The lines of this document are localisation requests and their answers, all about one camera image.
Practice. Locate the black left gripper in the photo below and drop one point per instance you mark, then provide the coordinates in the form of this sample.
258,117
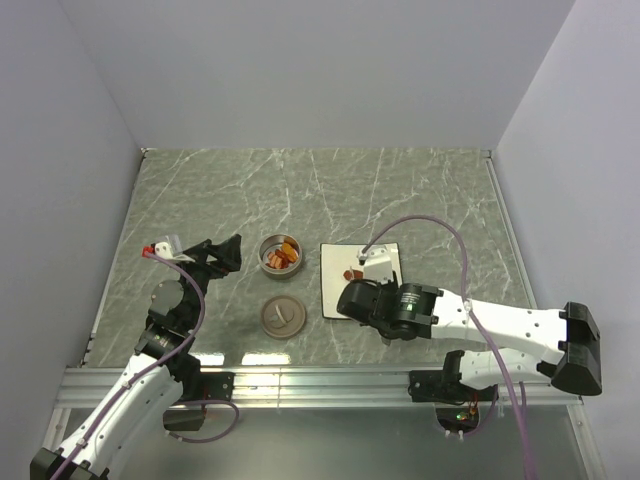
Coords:
227,255

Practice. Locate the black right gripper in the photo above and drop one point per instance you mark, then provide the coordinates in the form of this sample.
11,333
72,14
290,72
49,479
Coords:
391,286

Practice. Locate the small pork belly piece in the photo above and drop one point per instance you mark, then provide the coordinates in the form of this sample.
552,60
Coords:
276,262

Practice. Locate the orange sweet potato slice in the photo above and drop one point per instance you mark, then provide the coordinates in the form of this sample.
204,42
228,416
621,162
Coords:
289,250

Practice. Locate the orange chicken drumstick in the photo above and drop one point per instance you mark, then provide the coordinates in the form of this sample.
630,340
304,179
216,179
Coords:
351,274

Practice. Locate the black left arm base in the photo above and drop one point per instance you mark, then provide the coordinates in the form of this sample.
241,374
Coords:
188,414

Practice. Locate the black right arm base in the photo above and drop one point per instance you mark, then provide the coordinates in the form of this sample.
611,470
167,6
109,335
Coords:
444,386

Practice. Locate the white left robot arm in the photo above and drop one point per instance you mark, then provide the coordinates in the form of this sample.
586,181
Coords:
160,374

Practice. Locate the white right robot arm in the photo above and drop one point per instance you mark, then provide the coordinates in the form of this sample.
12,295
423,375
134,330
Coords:
561,346

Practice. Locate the white rectangular plate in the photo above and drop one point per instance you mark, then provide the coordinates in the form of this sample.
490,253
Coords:
334,260

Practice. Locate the beige round container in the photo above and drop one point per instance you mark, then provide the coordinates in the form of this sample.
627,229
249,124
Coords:
272,244

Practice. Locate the beige round lid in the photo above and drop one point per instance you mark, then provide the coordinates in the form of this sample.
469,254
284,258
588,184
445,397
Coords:
283,317

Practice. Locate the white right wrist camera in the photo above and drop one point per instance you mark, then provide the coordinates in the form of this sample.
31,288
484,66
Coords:
376,264

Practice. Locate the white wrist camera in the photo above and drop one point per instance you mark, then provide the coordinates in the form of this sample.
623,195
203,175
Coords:
167,247
376,264

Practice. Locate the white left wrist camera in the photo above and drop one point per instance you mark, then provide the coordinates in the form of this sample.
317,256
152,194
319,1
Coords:
167,247

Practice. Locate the aluminium table edge rail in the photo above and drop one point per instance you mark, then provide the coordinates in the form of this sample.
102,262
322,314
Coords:
357,386

